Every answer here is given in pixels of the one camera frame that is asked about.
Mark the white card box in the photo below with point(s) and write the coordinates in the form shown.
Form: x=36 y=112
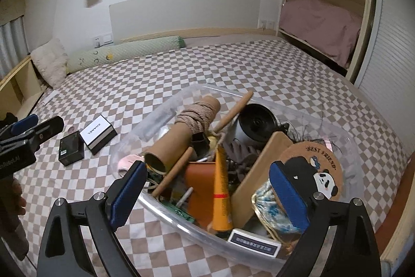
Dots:
x=253 y=243

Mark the small black box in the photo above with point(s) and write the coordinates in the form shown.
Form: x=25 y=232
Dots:
x=72 y=148

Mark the green plastic clip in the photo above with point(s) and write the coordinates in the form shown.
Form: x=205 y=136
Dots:
x=178 y=212

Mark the orange tube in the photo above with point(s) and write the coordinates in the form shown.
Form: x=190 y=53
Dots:
x=222 y=196

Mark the white pen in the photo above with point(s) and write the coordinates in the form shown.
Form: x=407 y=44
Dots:
x=185 y=196

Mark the panda print cork coaster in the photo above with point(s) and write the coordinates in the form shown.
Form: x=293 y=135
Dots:
x=324 y=166

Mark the white louvered sliding door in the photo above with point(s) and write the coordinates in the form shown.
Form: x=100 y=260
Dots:
x=389 y=53

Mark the black feathery hair piece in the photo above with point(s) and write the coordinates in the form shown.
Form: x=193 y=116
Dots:
x=298 y=136

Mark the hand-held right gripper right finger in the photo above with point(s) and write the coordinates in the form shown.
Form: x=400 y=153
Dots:
x=288 y=196

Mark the person's left hand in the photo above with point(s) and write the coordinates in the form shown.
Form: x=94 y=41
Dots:
x=18 y=199

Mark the grey hair claw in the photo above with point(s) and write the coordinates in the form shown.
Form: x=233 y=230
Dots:
x=241 y=157

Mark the grey curtain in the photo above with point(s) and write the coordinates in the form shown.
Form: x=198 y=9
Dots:
x=13 y=46

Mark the white fluffy pillow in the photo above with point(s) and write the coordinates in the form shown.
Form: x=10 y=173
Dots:
x=50 y=62

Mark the wooden board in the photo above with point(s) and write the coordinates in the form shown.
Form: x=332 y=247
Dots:
x=259 y=173

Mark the beige cabinet niche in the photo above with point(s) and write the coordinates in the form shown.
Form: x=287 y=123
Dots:
x=363 y=37

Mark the checkered bed sheet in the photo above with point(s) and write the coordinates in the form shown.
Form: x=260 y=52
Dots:
x=259 y=69

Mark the pink plastic item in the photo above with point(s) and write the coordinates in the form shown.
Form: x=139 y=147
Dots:
x=128 y=163

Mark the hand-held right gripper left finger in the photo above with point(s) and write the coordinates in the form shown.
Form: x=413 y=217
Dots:
x=126 y=196

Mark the blue patterned fabric pouch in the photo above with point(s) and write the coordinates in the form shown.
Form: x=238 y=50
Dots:
x=266 y=205

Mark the cardboard tube with twine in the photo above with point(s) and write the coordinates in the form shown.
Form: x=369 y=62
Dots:
x=181 y=134

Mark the pink quilt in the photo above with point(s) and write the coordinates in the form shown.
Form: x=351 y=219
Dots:
x=317 y=27

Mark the wooden bedside shelf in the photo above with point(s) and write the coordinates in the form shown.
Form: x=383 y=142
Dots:
x=19 y=88

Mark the white paper slip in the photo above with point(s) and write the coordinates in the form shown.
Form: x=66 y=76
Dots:
x=52 y=98

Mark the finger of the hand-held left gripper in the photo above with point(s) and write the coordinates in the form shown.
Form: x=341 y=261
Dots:
x=24 y=124
x=48 y=131

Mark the white and black box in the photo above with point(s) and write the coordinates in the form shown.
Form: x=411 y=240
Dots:
x=97 y=132

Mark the clear plastic container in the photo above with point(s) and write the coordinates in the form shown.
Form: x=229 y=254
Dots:
x=194 y=95

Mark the green bolster pillow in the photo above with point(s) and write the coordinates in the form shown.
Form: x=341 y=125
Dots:
x=129 y=51

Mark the brown leather piece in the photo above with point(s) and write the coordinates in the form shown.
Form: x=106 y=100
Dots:
x=201 y=189

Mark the white wall socket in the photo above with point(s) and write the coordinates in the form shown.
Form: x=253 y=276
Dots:
x=266 y=24
x=103 y=40

